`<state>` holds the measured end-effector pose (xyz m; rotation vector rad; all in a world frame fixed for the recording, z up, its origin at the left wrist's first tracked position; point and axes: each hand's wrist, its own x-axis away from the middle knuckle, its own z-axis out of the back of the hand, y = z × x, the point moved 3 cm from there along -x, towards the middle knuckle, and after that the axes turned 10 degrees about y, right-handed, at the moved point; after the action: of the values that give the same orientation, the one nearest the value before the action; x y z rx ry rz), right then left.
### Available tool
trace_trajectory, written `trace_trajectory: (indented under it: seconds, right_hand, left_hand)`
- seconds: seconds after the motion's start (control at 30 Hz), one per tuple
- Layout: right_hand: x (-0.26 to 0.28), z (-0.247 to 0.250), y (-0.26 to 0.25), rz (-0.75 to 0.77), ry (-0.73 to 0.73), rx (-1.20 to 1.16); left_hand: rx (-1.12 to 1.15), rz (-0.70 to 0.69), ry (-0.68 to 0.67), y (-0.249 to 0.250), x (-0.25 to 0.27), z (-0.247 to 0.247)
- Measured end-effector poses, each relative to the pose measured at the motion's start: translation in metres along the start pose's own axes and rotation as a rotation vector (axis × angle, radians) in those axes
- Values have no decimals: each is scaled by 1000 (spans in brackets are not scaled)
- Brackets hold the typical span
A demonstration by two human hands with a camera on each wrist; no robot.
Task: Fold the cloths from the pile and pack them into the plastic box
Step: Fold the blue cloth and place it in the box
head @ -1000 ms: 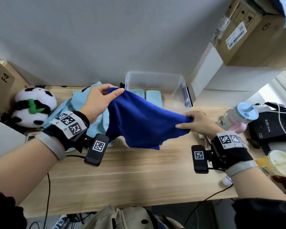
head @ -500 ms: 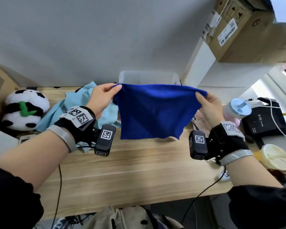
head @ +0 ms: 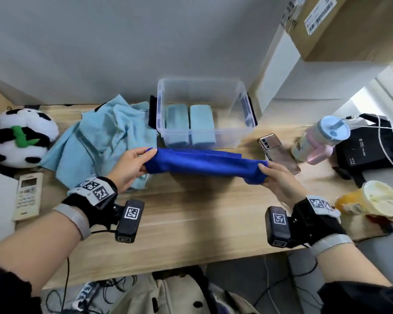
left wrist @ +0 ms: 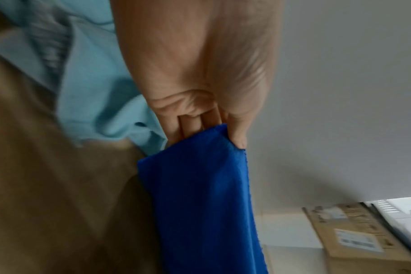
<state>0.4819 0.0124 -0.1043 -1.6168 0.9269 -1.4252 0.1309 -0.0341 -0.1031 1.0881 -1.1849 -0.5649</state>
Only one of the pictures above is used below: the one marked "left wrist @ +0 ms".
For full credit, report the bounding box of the person's left hand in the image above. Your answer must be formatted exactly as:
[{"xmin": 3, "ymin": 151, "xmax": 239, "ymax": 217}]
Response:
[{"xmin": 109, "ymin": 0, "xmax": 285, "ymax": 149}]

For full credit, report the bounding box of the light blue towel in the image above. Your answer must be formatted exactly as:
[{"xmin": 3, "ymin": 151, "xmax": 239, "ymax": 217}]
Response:
[
  {"xmin": 0, "ymin": 0, "xmax": 117, "ymax": 93},
  {"xmin": 54, "ymin": 16, "xmax": 169, "ymax": 159}
]

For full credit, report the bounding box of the dark blue towel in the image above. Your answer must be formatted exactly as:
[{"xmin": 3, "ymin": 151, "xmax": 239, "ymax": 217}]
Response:
[{"xmin": 137, "ymin": 122, "xmax": 270, "ymax": 274}]

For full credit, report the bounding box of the grey striped towel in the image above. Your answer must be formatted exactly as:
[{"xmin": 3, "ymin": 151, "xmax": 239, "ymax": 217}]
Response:
[{"xmin": 20, "ymin": 16, "xmax": 72, "ymax": 70}]

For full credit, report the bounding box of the labelled brown cardboard box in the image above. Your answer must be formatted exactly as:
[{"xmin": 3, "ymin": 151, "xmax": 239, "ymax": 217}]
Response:
[{"xmin": 302, "ymin": 201, "xmax": 411, "ymax": 274}]

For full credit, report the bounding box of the white vented appliance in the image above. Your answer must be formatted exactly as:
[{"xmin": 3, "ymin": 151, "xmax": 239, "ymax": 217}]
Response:
[{"xmin": 363, "ymin": 196, "xmax": 411, "ymax": 258}]

